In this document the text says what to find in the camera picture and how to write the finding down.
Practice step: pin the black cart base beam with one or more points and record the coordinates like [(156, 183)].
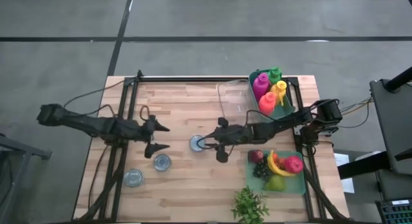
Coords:
[(363, 166)]

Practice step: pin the silver tin can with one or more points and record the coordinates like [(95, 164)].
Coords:
[(133, 177), (162, 162)]

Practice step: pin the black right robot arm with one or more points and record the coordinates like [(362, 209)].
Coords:
[(289, 121)]

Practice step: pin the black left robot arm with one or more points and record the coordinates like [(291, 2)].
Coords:
[(87, 124)]

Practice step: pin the black connector box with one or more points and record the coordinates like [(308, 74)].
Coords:
[(330, 131)]

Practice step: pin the black aluminium table frame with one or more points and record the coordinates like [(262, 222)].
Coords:
[(193, 79)]

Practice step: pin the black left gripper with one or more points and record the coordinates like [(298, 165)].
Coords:
[(148, 130)]

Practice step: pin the green speckled pear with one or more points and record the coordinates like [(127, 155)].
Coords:
[(275, 183)]

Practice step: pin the teal plastic bin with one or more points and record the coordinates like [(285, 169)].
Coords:
[(283, 111)]

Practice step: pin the dark red plum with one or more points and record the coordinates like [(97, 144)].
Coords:
[(256, 156)]

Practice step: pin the dark purple grape bunch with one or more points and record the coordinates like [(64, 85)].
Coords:
[(261, 171)]

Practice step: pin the orange-red squeeze bottle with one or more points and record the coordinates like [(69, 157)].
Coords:
[(267, 103)]

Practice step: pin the green squeeze bottle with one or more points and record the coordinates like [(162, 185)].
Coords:
[(274, 75)]

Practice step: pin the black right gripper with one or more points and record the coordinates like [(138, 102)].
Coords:
[(235, 135)]

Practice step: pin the pink squeeze bottle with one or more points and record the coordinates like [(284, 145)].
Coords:
[(260, 87)]

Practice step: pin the black pole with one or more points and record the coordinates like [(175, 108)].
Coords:
[(399, 79)]

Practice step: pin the teal plastic lid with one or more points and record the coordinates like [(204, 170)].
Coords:
[(296, 185)]

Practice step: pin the bright red apple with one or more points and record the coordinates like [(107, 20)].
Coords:
[(293, 164)]

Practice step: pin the yellow banana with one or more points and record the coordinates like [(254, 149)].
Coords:
[(277, 171)]

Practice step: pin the red label tuna can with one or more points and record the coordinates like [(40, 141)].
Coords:
[(194, 143)]

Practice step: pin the grey metal stand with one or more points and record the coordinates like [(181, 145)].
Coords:
[(19, 146)]

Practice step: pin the white paper sheet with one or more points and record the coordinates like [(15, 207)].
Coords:
[(342, 159)]

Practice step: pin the yellow squeeze bottle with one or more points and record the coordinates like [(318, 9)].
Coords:
[(279, 90)]

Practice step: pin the dark grey equipment cart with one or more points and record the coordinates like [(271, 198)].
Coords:
[(392, 127)]

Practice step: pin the clear plastic container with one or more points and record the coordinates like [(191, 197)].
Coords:
[(236, 98)]

